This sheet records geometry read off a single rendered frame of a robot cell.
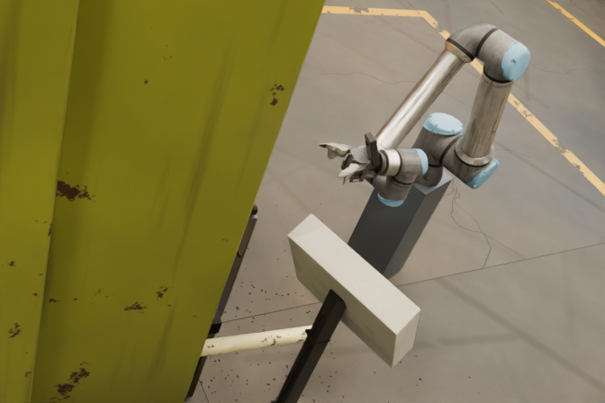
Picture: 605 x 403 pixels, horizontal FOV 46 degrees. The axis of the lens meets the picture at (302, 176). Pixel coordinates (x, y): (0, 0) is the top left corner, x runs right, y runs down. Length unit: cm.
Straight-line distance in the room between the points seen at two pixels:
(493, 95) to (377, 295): 114
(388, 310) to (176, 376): 69
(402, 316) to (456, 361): 171
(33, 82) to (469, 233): 311
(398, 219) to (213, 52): 195
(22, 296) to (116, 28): 56
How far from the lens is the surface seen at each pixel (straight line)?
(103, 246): 155
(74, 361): 186
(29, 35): 109
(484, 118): 266
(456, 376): 324
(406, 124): 249
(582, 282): 414
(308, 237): 167
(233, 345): 211
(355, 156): 228
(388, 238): 319
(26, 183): 126
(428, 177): 303
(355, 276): 163
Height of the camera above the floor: 228
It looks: 37 degrees down
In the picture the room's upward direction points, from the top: 22 degrees clockwise
